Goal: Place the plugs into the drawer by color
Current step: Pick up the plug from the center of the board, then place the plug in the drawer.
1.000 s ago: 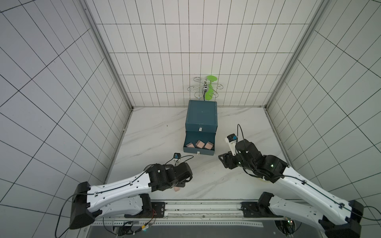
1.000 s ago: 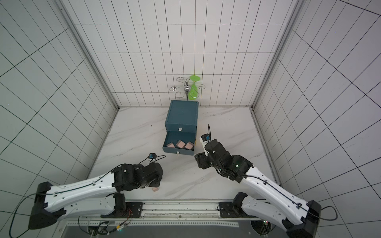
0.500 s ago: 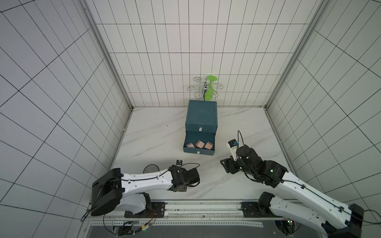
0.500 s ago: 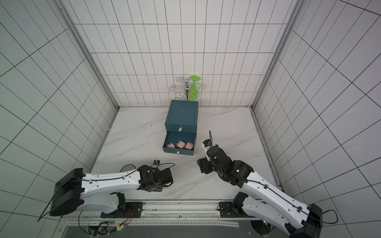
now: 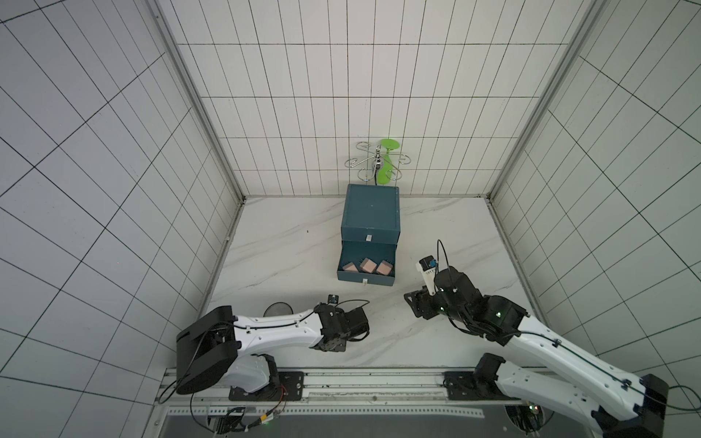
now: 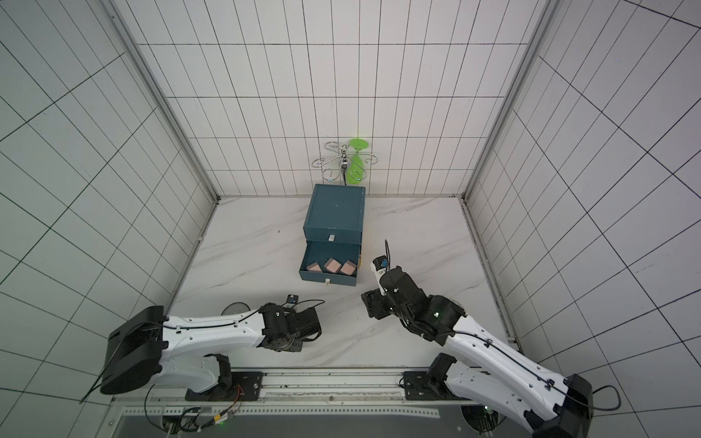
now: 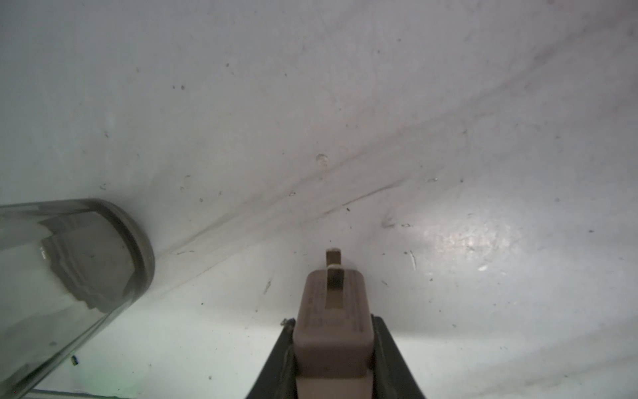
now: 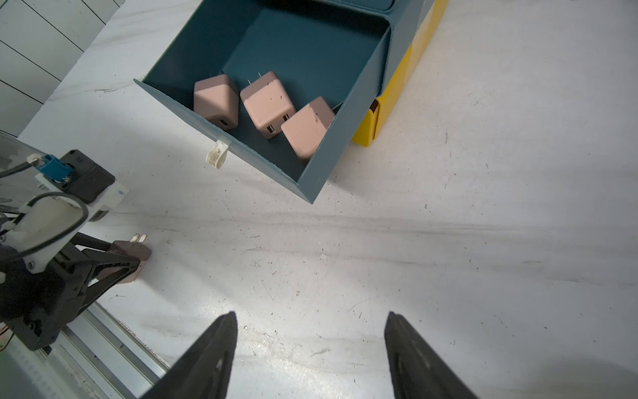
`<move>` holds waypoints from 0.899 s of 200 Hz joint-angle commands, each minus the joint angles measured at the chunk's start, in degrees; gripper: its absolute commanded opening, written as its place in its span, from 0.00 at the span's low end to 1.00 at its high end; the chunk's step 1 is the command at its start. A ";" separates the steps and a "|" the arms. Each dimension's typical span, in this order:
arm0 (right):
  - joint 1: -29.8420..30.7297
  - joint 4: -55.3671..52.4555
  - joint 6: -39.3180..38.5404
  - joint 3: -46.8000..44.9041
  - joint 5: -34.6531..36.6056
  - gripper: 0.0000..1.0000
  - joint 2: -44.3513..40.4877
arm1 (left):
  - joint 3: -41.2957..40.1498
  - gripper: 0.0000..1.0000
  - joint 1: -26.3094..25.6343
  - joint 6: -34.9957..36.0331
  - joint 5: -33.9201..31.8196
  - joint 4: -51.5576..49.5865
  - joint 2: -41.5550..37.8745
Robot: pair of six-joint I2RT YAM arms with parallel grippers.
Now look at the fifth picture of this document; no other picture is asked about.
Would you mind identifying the metal base rail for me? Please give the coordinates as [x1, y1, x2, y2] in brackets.
[154, 368, 520, 426]

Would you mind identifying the green leaf ornament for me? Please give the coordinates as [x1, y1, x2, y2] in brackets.
[374, 139, 401, 185]

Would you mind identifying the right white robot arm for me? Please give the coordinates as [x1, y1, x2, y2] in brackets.
[405, 257, 669, 437]

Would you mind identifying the dark mesh cup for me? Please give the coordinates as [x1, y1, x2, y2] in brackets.
[264, 301, 294, 318]

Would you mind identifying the pink plug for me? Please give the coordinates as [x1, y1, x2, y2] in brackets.
[375, 260, 394, 276]
[360, 258, 377, 274]
[342, 263, 358, 273]

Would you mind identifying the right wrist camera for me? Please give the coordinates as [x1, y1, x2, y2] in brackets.
[416, 255, 437, 296]

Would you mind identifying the teal drawer cabinet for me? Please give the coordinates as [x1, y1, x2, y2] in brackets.
[341, 184, 401, 246]

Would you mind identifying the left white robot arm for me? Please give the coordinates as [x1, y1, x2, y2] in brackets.
[175, 303, 370, 395]

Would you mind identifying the silver cup tree stand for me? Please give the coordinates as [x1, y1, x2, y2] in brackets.
[344, 139, 412, 185]

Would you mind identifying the teal drawer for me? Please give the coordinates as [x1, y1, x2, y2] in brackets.
[337, 241, 397, 287]

